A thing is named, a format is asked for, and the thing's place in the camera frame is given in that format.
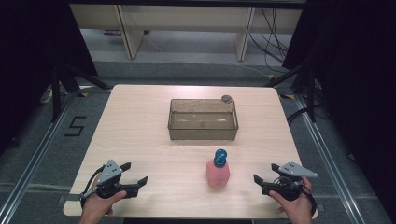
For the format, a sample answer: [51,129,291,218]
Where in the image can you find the bundle of black cables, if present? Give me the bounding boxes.
[247,7,291,75]

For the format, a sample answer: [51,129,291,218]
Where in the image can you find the transparent brown plastic box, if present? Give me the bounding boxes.
[167,98,240,142]

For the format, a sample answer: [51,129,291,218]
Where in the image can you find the pink bottle with blue cap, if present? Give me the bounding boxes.
[205,148,232,189]

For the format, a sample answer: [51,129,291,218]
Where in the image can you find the black floor cable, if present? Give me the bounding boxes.
[286,105,313,127]

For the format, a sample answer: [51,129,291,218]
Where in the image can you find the metal floor rail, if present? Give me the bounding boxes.
[0,92,78,224]
[293,93,366,224]

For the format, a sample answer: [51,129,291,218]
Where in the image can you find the person's left hand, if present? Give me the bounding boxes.
[79,173,128,220]

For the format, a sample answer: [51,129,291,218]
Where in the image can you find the white floor cable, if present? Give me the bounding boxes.
[237,63,273,78]

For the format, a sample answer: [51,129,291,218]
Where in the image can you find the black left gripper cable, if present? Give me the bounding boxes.
[79,164,106,210]

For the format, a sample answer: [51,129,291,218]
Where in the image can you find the beige desk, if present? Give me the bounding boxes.
[68,3,304,63]

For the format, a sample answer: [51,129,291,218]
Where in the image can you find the black metal stand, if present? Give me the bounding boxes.
[50,63,114,123]
[263,61,318,123]

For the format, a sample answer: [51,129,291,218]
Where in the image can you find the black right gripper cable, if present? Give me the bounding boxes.
[302,178,319,217]

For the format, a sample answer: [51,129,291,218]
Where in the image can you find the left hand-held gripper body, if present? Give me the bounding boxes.
[94,159,140,200]

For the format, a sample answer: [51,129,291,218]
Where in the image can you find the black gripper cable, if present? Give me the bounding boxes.
[302,178,319,217]
[79,164,106,210]

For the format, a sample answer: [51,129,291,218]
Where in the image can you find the dark curtain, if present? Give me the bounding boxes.
[0,0,99,157]
[281,0,396,218]

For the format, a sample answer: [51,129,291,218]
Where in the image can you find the person's right hand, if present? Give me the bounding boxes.
[268,175,315,220]

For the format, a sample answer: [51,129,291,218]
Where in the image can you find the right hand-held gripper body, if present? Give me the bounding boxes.
[262,161,319,202]

